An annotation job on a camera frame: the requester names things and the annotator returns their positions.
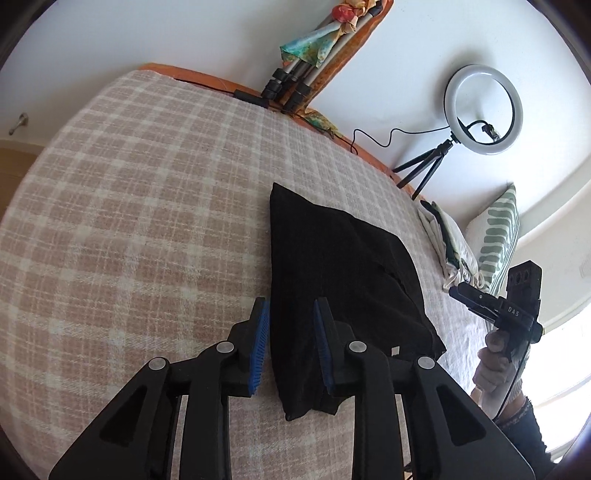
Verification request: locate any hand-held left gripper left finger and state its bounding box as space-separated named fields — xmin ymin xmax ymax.
xmin=48 ymin=296 xmax=271 ymax=480

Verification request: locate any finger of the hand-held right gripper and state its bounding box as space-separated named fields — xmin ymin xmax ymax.
xmin=449 ymin=281 xmax=504 ymax=308
xmin=464 ymin=300 xmax=499 ymax=326

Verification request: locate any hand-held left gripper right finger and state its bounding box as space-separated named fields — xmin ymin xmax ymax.
xmin=313 ymin=298 xmax=536 ymax=480

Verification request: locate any black t-shirt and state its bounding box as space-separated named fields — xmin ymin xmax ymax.
xmin=269 ymin=182 xmax=446 ymax=422

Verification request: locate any person's right forearm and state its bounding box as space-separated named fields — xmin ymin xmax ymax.
xmin=494 ymin=392 xmax=557 ymax=467

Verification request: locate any person's right hand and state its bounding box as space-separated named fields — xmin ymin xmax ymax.
xmin=472 ymin=330 xmax=525 ymax=407

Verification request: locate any folded white cloth pile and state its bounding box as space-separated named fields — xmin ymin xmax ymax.
xmin=438 ymin=217 xmax=485 ymax=291

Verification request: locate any green striped cushion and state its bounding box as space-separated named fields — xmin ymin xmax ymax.
xmin=464 ymin=184 xmax=522 ymax=296

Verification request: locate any dark green folded cloth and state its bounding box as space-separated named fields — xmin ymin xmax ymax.
xmin=431 ymin=203 xmax=462 ymax=268

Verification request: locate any black mini tripod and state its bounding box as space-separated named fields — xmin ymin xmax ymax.
xmin=392 ymin=138 xmax=454 ymax=200

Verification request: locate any black gooseneck phone holder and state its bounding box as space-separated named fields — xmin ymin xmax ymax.
xmin=457 ymin=120 xmax=502 ymax=144

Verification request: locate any pink checked bed blanket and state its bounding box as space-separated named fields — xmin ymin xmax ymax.
xmin=0 ymin=69 xmax=499 ymax=480

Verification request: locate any grey folded tripod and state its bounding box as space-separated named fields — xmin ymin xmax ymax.
xmin=261 ymin=4 xmax=384 ymax=114

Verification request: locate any orange mattress edge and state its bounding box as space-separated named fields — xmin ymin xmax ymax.
xmin=137 ymin=63 xmax=407 ymax=188

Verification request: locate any colourful silk scarf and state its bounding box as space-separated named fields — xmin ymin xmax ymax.
xmin=279 ymin=0 xmax=394 ymax=134

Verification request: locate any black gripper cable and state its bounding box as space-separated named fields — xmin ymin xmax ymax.
xmin=495 ymin=340 xmax=534 ymax=420

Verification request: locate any black ring light cable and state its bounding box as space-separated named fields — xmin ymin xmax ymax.
xmin=332 ymin=128 xmax=451 ymax=158

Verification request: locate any white ring light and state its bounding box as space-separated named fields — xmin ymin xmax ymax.
xmin=443 ymin=65 xmax=524 ymax=156

